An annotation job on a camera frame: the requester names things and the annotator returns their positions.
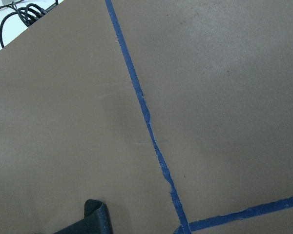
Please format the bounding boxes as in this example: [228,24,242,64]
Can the black mouse pad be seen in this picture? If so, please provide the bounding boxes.
[56,199,113,234]

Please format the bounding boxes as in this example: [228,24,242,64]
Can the black camera cable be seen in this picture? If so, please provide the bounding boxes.
[0,0,60,48]

